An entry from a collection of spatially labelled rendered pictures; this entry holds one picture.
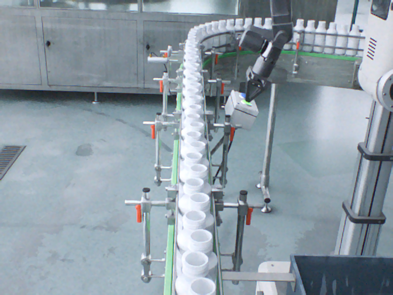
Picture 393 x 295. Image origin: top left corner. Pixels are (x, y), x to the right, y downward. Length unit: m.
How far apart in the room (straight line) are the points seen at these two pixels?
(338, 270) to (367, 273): 0.07
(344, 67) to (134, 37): 2.27
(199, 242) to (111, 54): 3.88
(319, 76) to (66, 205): 1.72
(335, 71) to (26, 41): 2.93
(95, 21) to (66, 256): 2.46
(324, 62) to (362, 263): 1.78
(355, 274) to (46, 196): 2.38
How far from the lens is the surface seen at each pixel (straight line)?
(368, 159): 1.72
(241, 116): 1.50
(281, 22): 1.41
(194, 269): 0.72
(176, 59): 2.19
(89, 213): 3.00
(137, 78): 4.59
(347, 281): 1.20
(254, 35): 1.45
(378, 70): 1.59
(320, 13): 6.58
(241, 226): 1.05
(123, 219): 2.93
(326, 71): 2.81
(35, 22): 4.66
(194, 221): 0.81
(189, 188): 0.91
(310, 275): 1.17
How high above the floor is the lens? 1.61
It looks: 25 degrees down
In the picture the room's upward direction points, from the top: 3 degrees clockwise
